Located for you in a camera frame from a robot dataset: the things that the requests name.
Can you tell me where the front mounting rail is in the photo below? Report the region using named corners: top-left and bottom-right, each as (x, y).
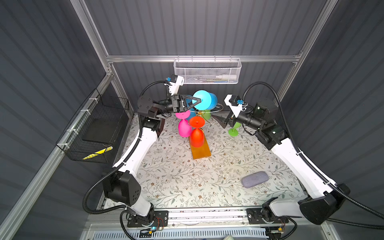
top-left (80, 207), bottom-right (341, 240)

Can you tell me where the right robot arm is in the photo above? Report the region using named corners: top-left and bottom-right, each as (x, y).
top-left (216, 95), bottom-right (345, 225)

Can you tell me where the white mesh wall basket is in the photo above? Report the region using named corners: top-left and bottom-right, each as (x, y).
top-left (173, 57), bottom-right (242, 85)

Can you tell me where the aluminium frame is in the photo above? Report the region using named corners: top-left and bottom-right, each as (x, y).
top-left (1, 1), bottom-right (337, 240)

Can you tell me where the pink wine glass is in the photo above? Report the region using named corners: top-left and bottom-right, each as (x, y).
top-left (175, 111), bottom-right (192, 138)

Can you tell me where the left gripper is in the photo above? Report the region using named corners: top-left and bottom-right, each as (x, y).
top-left (154, 97), bottom-right (200, 119)

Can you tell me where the gold wire glass rack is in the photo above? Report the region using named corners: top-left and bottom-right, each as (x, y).
top-left (194, 104), bottom-right (224, 125)

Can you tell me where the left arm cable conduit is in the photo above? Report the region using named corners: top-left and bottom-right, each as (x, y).
top-left (82, 80), bottom-right (169, 215)

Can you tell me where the red wine glass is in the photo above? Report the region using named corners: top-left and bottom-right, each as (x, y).
top-left (189, 116), bottom-right (205, 148)

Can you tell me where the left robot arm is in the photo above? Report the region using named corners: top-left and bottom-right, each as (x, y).
top-left (102, 95), bottom-right (202, 226)

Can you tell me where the black wire side basket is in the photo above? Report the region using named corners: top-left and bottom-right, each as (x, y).
top-left (56, 90), bottom-right (131, 164)

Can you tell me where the grey oblong case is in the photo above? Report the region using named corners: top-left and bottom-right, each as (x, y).
top-left (241, 171), bottom-right (269, 189)

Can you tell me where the orange wooden rack base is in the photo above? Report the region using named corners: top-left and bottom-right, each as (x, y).
top-left (190, 137), bottom-right (212, 160)

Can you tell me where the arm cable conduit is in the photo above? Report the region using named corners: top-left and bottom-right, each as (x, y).
top-left (241, 81), bottom-right (384, 230)
top-left (82, 80), bottom-right (169, 215)

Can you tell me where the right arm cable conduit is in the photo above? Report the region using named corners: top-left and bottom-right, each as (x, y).
top-left (241, 81), bottom-right (384, 230)

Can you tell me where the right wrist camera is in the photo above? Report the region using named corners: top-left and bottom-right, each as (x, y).
top-left (224, 95), bottom-right (248, 118)

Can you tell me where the blue wine glass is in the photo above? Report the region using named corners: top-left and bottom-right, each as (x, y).
top-left (186, 99), bottom-right (196, 121)
top-left (193, 90), bottom-right (218, 111)

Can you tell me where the green wine glass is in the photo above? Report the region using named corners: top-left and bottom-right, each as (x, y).
top-left (228, 122), bottom-right (242, 137)
top-left (201, 110), bottom-right (211, 121)

